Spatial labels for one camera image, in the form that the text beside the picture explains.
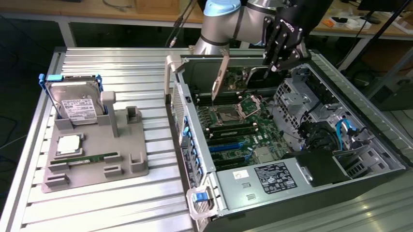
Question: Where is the green motherboard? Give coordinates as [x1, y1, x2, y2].
[192, 90, 291, 170]

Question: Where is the perforated metal drive cage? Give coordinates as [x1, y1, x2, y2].
[274, 66, 345, 145]

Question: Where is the metal disk bay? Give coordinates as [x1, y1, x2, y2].
[331, 145, 393, 181]

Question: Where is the silver hard disk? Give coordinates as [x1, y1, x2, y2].
[44, 81, 107, 126]

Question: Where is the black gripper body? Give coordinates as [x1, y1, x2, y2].
[275, 0, 333, 45]

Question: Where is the black slanted pole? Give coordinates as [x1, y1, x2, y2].
[335, 0, 410, 73]

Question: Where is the black computer tower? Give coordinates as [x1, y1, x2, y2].
[370, 77, 413, 112]

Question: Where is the white black plastic device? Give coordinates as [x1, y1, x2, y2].
[331, 16, 369, 31]

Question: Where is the CPU socket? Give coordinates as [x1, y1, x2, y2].
[214, 106, 242, 126]

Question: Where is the grey plastic parts rack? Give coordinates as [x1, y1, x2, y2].
[40, 90, 151, 194]

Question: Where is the installed RAM stick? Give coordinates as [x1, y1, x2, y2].
[208, 128, 257, 140]

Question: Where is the graphics card with metal bracket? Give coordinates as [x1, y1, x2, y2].
[211, 47, 286, 101]

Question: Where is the hard disk drive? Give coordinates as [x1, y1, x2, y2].
[37, 73, 109, 119]

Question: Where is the grey power supply unit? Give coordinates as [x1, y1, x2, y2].
[215, 158, 314, 211]

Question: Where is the metal socket cover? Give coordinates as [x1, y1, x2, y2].
[235, 94, 263, 116]

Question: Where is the hanging cable with connector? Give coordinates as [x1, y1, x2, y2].
[166, 0, 194, 48]

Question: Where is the black power wire bundle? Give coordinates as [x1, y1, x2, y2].
[297, 120, 339, 152]

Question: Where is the black plastic cover block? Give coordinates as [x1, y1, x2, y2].
[283, 151, 353, 188]

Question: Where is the green loose RAM stick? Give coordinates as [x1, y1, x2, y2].
[53, 152, 116, 165]

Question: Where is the silver CPU chip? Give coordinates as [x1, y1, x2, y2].
[56, 135, 85, 155]

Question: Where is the open black PC case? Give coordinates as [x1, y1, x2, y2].
[164, 54, 409, 232]

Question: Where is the blue data wire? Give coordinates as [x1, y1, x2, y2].
[334, 116, 358, 152]

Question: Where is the long wooden workbench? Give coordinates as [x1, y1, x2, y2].
[0, 0, 413, 41]

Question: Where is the silver chipset heatsink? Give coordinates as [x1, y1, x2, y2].
[252, 147, 275, 162]

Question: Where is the long expansion slot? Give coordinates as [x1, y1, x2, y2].
[207, 142, 246, 153]
[211, 153, 250, 163]
[214, 159, 252, 170]

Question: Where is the black monitor with stand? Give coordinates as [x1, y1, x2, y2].
[357, 0, 413, 25]

